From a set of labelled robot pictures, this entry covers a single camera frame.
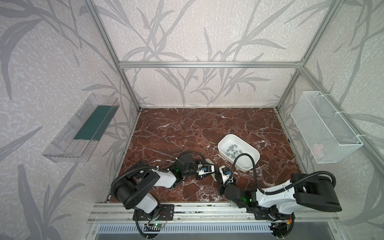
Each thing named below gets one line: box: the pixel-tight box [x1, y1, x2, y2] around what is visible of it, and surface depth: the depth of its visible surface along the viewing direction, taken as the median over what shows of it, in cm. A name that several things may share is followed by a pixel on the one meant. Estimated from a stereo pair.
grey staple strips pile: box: [225, 144, 243, 159], surface depth 98 cm
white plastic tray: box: [218, 134, 260, 172], surface depth 98 cm
